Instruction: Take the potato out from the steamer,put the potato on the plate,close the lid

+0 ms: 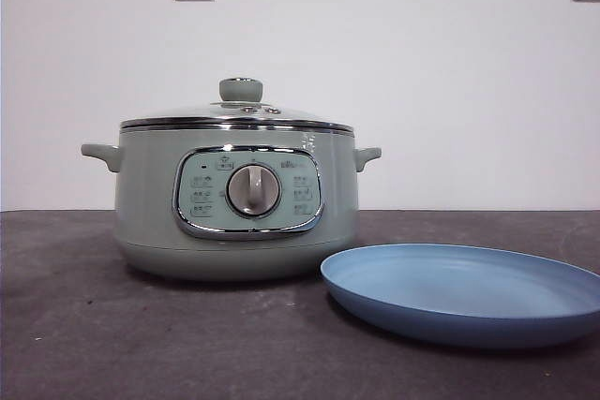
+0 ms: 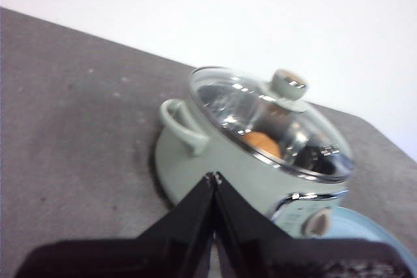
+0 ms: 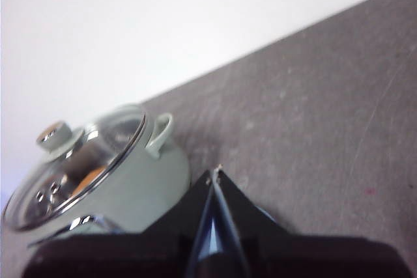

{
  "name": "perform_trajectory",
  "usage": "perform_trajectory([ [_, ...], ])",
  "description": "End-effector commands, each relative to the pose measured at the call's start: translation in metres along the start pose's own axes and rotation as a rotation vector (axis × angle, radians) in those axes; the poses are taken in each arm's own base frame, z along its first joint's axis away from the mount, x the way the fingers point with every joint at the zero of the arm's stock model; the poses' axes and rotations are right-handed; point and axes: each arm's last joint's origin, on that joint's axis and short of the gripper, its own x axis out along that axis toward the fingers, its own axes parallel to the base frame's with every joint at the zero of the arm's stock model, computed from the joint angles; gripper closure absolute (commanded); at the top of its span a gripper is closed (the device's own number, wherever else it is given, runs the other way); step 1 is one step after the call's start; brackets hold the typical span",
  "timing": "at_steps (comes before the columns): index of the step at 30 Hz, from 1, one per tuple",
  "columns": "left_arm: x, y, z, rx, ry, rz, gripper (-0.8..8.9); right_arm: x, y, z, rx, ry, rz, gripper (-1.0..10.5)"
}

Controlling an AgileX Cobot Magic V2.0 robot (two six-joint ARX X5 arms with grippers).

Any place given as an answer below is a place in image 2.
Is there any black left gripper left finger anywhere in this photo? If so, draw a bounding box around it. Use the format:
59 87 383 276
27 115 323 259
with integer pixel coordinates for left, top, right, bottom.
14 173 216 278

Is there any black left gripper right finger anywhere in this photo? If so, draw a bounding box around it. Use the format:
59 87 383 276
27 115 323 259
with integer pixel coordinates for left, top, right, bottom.
214 172 413 278

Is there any brown potato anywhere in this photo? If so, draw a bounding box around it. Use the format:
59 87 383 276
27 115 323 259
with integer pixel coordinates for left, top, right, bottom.
242 131 283 160

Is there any glass lid with green knob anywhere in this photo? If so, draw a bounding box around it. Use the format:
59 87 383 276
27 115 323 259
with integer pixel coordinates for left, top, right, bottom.
188 66 356 184

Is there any pale green electric steamer pot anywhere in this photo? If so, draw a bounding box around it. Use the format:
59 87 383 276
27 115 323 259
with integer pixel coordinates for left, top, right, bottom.
152 98 349 240

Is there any blue round plate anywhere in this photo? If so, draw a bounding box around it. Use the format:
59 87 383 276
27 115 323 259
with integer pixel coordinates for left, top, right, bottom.
325 205 417 278

